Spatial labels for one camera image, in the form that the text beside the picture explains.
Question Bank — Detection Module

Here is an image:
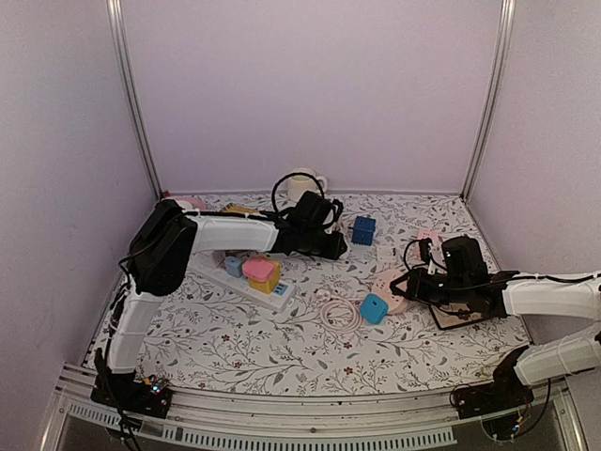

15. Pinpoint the round pink power socket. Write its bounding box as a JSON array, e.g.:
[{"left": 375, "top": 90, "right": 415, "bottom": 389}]
[{"left": 371, "top": 269, "right": 409, "bottom": 315}]

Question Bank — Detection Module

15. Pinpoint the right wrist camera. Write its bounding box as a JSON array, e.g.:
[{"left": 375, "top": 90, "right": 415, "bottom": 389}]
[{"left": 418, "top": 238, "right": 439, "bottom": 275}]

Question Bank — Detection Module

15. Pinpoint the cream ceramic mug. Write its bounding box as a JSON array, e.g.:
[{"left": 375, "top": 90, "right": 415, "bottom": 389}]
[{"left": 287, "top": 167, "right": 328, "bottom": 202}]

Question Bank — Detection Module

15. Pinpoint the white power strip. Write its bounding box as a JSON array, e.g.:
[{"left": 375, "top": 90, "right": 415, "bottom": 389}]
[{"left": 189, "top": 251, "right": 296, "bottom": 313}]

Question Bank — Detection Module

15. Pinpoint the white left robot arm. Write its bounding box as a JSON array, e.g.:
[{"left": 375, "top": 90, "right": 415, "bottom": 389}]
[{"left": 101, "top": 192, "right": 347, "bottom": 408}]

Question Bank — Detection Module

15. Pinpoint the yellow cube socket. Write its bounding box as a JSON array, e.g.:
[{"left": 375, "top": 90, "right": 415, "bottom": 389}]
[{"left": 247, "top": 258, "right": 281, "bottom": 294}]

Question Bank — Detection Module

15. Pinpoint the cyan square plug adapter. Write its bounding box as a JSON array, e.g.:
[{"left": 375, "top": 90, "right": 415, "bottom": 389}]
[{"left": 360, "top": 293, "right": 389, "bottom": 324}]

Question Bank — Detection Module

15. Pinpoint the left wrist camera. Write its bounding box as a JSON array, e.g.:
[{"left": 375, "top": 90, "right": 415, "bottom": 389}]
[{"left": 329, "top": 198, "right": 344, "bottom": 233}]

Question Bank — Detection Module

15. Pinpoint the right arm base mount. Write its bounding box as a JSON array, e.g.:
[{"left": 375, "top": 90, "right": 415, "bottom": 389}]
[{"left": 450, "top": 371, "right": 534, "bottom": 419}]

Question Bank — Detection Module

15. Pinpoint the pink plug adapter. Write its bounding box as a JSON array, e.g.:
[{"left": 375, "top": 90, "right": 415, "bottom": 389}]
[{"left": 242, "top": 257, "right": 274, "bottom": 282}]

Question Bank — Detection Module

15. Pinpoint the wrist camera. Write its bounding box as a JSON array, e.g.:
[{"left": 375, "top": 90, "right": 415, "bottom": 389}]
[
  {"left": 329, "top": 198, "right": 344, "bottom": 233},
  {"left": 418, "top": 238, "right": 439, "bottom": 275}
]

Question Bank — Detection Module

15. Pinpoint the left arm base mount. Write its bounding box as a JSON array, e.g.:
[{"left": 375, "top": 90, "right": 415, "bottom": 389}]
[{"left": 90, "top": 349, "right": 173, "bottom": 419}]

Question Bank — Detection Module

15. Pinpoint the small pink cube socket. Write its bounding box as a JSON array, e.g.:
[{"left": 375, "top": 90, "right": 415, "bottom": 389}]
[{"left": 417, "top": 229, "right": 442, "bottom": 245}]

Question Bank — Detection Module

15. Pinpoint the woven bamboo tray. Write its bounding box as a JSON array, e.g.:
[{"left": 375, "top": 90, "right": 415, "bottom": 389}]
[{"left": 221, "top": 203, "right": 258, "bottom": 215}]

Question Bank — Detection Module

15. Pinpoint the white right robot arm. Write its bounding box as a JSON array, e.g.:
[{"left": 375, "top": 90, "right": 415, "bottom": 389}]
[{"left": 390, "top": 235, "right": 600, "bottom": 410}]

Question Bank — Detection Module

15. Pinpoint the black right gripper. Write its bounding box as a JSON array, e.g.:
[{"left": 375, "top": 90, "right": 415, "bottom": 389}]
[{"left": 392, "top": 267, "right": 471, "bottom": 307}]

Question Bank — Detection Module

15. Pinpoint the pink plate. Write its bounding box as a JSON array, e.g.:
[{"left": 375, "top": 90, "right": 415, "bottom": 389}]
[{"left": 174, "top": 196, "right": 206, "bottom": 210}]

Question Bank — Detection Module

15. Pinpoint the light blue plug adapter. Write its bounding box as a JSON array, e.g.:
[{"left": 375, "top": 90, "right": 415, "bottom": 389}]
[{"left": 223, "top": 256, "right": 243, "bottom": 278}]

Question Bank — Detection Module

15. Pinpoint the floral square plate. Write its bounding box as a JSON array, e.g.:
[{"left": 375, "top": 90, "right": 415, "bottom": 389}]
[{"left": 429, "top": 303, "right": 485, "bottom": 331}]

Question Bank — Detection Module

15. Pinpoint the dark blue cube socket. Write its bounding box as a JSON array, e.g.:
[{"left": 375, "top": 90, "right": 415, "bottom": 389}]
[{"left": 351, "top": 216, "right": 377, "bottom": 246}]

